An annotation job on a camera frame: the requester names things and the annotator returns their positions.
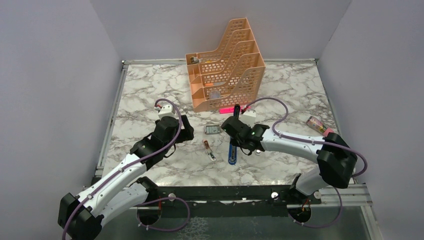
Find blue black stapler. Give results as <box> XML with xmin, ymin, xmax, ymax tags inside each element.
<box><xmin>228</xmin><ymin>104</ymin><xmax>241</xmax><ymax>165</ymax></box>

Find staple box tray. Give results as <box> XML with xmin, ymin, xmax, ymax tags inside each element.
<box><xmin>204</xmin><ymin>125</ymin><xmax>222</xmax><ymax>135</ymax></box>

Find grey staple strips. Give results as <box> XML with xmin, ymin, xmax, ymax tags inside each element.
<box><xmin>206</xmin><ymin>126</ymin><xmax>220</xmax><ymax>134</ymax></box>

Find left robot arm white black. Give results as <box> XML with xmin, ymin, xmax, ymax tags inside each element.
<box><xmin>58</xmin><ymin>115</ymin><xmax>194</xmax><ymax>240</ymax></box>

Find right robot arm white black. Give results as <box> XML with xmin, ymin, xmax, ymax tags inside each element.
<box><xmin>221</xmin><ymin>116</ymin><xmax>358</xmax><ymax>204</ymax></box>

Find pink flat plastic item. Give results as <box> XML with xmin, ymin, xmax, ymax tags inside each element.
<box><xmin>218</xmin><ymin>105</ymin><xmax>251</xmax><ymax>114</ymax></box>

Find orange perforated file organizer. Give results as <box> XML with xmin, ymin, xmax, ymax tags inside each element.
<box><xmin>185</xmin><ymin>17</ymin><xmax>266</xmax><ymax>113</ymax></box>

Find colourful pink capped tube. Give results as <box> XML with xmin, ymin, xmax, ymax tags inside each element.
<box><xmin>305</xmin><ymin>116</ymin><xmax>335</xmax><ymax>137</ymax></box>

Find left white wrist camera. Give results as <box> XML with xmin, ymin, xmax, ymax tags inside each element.
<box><xmin>158</xmin><ymin>104</ymin><xmax>175</xmax><ymax>120</ymax></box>

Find black front mounting rail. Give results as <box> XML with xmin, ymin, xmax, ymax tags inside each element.
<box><xmin>136</xmin><ymin>185</ymin><xmax>303</xmax><ymax>220</ymax></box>

